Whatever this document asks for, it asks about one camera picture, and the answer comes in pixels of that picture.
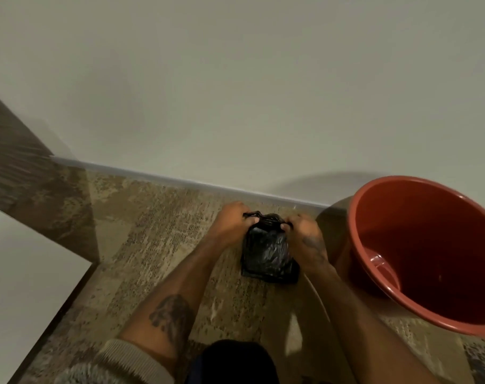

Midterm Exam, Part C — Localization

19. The person's right forearm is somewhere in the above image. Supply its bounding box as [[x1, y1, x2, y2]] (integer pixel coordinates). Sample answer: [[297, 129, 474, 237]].
[[304, 263, 441, 384]]

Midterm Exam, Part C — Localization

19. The white furniture panel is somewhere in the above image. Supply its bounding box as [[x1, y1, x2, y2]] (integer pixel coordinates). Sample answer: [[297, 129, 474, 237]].
[[0, 203, 93, 384]]

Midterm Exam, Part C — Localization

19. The red plastic bucket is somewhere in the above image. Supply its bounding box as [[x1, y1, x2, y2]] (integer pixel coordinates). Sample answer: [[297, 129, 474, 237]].
[[334, 176, 485, 337]]

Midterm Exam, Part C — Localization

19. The person's left forearm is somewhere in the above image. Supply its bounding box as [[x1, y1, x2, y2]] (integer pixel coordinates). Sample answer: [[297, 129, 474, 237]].
[[118, 234, 237, 366]]

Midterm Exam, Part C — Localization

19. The person's left hand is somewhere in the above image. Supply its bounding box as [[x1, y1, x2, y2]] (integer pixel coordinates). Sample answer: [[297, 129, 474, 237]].
[[209, 201, 260, 250]]

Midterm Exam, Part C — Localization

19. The patterned beige carpet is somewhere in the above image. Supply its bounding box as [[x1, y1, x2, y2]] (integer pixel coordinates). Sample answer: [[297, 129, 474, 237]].
[[0, 86, 485, 384]]

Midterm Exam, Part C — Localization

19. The person's beige sleeve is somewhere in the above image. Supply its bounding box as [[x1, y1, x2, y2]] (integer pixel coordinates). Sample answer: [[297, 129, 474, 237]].
[[54, 338, 175, 384]]

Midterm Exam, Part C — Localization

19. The person's dark trouser leg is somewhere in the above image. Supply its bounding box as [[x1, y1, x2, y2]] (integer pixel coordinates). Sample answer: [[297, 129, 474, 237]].
[[185, 339, 281, 384]]

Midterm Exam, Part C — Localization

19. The black plastic bag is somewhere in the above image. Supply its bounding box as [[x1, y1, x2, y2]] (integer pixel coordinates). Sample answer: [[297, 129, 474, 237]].
[[241, 211, 300, 284]]

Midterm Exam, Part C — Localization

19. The grey baseboard strip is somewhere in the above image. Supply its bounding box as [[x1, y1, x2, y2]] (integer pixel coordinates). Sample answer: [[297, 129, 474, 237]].
[[51, 157, 330, 209]]

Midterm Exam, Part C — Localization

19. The person's right hand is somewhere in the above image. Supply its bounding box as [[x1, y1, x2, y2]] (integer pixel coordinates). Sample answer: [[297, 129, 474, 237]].
[[280, 214, 330, 276]]

